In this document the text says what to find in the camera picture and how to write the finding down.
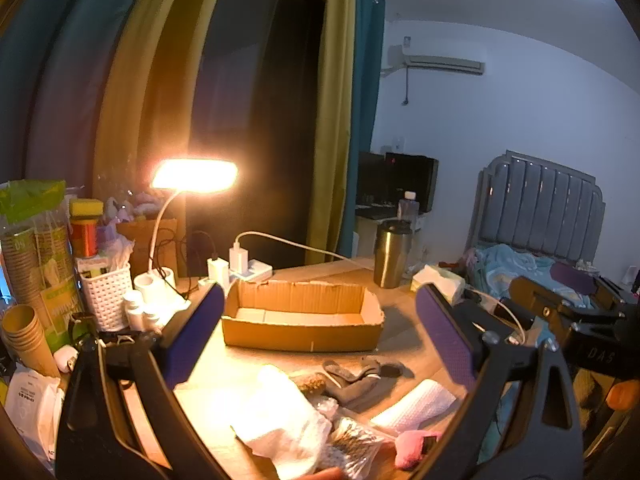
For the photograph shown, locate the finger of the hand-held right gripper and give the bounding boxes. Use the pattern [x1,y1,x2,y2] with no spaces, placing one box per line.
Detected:
[552,262,632,311]
[509,275,576,333]

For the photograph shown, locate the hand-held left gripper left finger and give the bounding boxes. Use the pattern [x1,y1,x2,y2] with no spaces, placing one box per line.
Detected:
[55,282,236,480]

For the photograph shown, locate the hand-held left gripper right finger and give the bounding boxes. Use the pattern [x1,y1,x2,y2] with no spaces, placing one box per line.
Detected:
[414,282,586,480]

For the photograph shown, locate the white paper towel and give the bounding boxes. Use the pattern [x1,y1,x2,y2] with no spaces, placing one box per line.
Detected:
[370,379,458,436]

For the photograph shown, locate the cardboard box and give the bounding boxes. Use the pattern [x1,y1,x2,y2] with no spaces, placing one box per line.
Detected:
[221,279,386,353]

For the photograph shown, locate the brown plush keychain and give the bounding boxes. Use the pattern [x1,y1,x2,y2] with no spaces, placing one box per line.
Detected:
[290,371,331,397]

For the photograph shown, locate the pink soft object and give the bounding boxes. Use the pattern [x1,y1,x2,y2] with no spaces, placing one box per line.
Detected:
[394,430,443,471]

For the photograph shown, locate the light blue blanket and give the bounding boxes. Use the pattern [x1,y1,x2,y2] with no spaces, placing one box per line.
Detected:
[462,242,601,311]

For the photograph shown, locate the white and yellow tissue box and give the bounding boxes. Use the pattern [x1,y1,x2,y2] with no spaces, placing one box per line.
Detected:
[410,264,466,306]

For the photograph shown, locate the grey padded headboard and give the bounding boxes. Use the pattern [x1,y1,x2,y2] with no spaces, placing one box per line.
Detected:
[467,150,606,263]

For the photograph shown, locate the white power strip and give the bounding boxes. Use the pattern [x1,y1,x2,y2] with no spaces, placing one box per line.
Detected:
[227,259,273,283]

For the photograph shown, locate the steel tumbler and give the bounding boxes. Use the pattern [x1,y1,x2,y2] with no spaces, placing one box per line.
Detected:
[372,219,413,289]

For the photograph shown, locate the white woven plastic basket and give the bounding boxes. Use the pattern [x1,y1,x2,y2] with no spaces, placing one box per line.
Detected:
[77,260,133,332]

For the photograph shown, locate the brown paper bag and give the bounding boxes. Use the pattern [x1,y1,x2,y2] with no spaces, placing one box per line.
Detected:
[117,217,178,278]

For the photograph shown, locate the crumpled clear plastic bag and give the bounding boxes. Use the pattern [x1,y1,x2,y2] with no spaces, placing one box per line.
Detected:
[97,232,136,268]

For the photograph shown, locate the white crumpled sheet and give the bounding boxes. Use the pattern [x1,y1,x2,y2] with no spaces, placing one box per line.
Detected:
[230,365,333,478]

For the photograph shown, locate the clear plastic water bottle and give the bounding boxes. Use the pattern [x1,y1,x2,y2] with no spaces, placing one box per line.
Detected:
[397,191,418,231]

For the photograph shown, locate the clear bubble wrap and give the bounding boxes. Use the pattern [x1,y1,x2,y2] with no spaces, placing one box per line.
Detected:
[310,396,341,418]

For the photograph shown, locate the cotton swab pack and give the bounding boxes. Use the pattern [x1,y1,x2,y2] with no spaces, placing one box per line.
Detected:
[320,417,396,480]

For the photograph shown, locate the red can with yellow lid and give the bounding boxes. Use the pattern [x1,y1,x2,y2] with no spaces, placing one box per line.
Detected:
[69,199,105,259]

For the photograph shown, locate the white desk lamp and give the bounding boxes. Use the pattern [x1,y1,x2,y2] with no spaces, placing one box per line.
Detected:
[134,159,238,311]

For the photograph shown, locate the black monitor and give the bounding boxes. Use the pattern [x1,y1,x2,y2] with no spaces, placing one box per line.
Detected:
[357,151,440,213]

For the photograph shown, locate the stack of brown paper cups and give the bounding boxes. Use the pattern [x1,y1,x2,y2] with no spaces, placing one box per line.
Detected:
[1,304,61,378]

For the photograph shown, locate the bagged paper cups pack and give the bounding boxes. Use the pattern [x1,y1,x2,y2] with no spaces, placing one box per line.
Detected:
[0,180,83,351]

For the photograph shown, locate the white face mask package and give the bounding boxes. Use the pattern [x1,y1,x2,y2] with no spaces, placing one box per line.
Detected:
[4,367,66,471]

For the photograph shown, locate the yellow curtain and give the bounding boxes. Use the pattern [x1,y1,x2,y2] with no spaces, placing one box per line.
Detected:
[305,0,358,266]
[92,0,233,196]

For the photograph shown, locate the white air conditioner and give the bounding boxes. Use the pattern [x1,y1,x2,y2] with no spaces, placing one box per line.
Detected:
[387,45,486,77]

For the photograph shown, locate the teal curtain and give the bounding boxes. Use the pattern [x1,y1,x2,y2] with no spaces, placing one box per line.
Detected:
[0,0,151,181]
[340,0,386,261]

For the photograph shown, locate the black cables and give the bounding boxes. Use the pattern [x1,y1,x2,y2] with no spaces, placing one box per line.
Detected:
[150,230,218,296]

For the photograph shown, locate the white charging cable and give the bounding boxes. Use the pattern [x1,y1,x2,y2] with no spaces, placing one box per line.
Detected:
[235,231,373,263]

